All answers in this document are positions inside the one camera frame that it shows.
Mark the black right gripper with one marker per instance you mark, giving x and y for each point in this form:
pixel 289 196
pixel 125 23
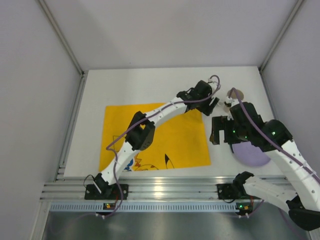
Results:
pixel 219 125

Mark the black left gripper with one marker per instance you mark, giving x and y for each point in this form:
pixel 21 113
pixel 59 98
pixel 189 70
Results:
pixel 208 108

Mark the yellow cartoon print placemat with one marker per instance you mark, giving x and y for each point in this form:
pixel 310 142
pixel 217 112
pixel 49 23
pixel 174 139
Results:
pixel 178 143

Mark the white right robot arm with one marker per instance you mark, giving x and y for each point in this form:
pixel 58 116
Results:
pixel 302 203

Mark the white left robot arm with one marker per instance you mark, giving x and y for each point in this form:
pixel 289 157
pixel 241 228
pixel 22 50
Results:
pixel 141 130

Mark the beige paper cup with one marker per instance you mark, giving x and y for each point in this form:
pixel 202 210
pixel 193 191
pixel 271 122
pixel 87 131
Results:
pixel 231 99

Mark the lilac plastic plate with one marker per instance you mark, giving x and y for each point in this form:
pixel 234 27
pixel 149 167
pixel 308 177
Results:
pixel 249 155

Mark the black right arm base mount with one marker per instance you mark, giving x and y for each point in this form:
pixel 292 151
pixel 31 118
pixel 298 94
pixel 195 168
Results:
pixel 229 193

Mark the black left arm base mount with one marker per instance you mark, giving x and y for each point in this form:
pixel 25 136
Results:
pixel 91 193

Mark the right aluminium corner post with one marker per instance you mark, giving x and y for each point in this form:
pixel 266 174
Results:
pixel 281 34

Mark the aluminium corner post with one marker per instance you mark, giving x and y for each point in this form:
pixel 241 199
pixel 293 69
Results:
pixel 281 34
pixel 59 34

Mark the slotted grey cable duct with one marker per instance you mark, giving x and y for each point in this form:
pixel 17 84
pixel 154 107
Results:
pixel 153 207

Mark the left aluminium corner post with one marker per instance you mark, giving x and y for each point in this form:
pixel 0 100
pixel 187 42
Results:
pixel 59 34

